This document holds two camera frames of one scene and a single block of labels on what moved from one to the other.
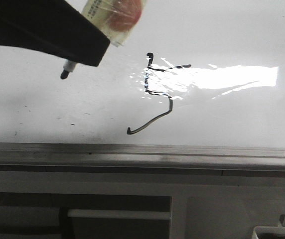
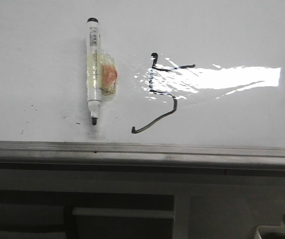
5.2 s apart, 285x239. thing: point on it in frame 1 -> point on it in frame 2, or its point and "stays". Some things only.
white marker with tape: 117,20 -> 102,77
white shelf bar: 161,214 stays
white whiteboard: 224,73 stays
